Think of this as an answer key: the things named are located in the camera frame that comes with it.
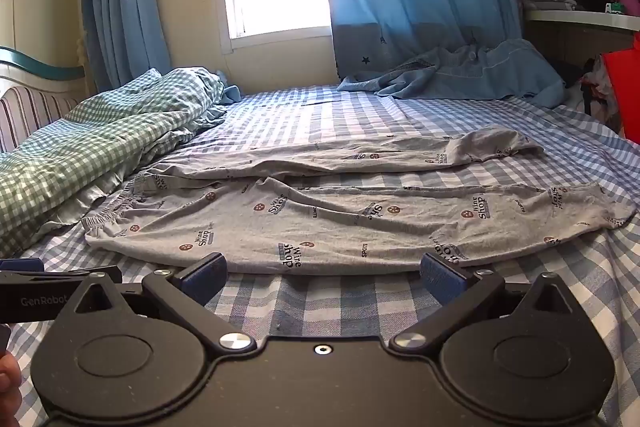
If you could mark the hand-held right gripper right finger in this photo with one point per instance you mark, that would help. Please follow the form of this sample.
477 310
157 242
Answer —
441 278

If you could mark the red fabric bag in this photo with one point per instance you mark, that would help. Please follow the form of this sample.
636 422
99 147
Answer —
625 92

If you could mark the light blue pillow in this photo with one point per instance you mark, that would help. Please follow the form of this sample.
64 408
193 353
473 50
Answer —
231 95

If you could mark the pale cloth bundle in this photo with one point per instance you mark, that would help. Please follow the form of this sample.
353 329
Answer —
597 92

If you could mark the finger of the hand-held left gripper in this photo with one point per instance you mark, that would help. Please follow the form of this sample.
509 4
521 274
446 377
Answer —
22 265

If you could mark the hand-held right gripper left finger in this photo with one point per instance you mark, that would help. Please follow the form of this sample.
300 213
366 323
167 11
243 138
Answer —
202 278

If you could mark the person's left hand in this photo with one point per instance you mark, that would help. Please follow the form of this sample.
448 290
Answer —
7 387

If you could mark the grey printed pants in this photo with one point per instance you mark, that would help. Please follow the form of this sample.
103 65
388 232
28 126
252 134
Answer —
350 217

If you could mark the small green white toy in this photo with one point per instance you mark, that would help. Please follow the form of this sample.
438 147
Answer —
615 8

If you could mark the blue checked bed sheet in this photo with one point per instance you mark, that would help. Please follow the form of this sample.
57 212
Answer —
350 112

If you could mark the crumpled blue blanket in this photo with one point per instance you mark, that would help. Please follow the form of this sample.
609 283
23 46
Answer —
475 72

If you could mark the striped headboard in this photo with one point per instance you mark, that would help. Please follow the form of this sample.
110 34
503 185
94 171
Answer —
30 112

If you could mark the green checked quilt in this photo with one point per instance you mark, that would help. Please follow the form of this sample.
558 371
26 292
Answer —
90 142

